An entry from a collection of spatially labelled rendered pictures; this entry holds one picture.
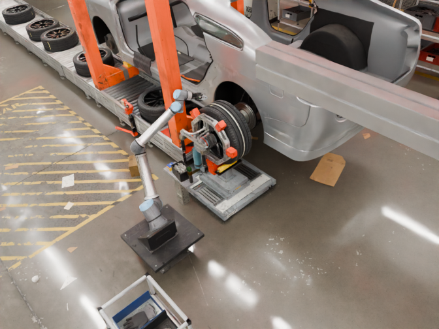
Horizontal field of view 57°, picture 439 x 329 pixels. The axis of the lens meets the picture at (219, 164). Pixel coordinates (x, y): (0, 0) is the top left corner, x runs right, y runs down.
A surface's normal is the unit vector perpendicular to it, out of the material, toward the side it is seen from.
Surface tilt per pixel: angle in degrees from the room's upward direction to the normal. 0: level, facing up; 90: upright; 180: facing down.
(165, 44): 90
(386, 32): 89
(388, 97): 0
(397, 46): 90
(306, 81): 90
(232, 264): 0
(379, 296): 0
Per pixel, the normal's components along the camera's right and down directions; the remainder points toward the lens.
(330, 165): -0.09, -0.73
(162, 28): 0.66, 0.45
